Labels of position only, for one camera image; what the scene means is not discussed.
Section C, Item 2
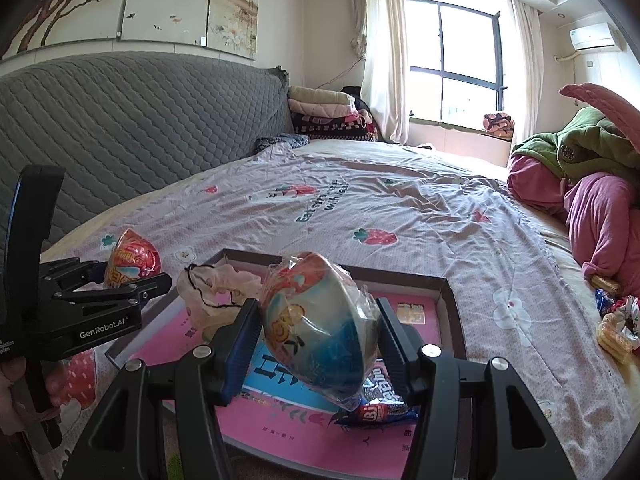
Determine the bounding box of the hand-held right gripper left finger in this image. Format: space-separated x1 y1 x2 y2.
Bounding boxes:
60 299 263 480

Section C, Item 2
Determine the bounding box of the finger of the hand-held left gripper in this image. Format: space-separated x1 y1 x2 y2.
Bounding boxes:
41 257 110 288
52 272 172 310

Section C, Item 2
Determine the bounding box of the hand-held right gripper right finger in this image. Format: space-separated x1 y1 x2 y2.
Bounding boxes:
375 297 578 480

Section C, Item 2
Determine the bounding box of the red toy egg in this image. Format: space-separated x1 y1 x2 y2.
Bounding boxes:
103 228 162 289

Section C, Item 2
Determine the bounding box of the blue snack packet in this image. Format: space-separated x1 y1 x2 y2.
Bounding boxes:
332 357 421 428

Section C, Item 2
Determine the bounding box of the blue white toy egg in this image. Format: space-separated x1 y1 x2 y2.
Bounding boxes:
259 251 383 411

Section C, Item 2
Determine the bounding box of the brown cardboard box pink inside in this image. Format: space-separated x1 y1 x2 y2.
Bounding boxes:
105 248 468 480

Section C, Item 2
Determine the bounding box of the person's left hand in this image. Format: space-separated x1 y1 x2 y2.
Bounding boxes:
0 359 68 437

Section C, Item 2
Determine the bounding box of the grey quilted headboard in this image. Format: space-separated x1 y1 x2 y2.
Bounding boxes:
0 51 296 256

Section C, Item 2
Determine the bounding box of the dark blue patterned cloth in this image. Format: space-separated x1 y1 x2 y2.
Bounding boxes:
255 132 311 153

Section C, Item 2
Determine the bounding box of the folded dark checkered blanket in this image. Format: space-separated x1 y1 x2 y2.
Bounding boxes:
291 114 378 142

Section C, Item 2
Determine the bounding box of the small blue wrapper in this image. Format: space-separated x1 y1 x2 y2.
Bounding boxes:
594 289 617 317

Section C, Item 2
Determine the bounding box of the brown biscuit packet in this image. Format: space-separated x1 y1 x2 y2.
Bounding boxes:
590 274 621 294

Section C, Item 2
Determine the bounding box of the folded pink blanket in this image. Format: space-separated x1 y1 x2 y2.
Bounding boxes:
292 105 371 122

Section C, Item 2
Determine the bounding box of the folded cloth on windowsill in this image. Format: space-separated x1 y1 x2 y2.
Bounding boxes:
483 112 515 137

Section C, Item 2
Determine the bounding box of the folded cream blanket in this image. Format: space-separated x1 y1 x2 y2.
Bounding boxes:
288 85 358 111

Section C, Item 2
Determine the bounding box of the green blanket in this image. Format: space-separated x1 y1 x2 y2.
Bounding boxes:
511 106 640 186

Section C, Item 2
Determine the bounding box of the cream curtain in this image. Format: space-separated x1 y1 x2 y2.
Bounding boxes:
361 0 412 145
510 0 545 143

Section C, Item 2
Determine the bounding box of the black framed window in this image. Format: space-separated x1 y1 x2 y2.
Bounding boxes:
405 0 516 131

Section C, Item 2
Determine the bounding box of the pink quilted pad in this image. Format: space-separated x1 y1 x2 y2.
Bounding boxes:
559 82 640 153

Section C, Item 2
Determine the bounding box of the white air conditioner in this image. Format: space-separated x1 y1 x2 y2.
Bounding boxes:
568 23 617 52

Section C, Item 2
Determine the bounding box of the floral wall painting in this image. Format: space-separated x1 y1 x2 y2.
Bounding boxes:
0 0 262 61

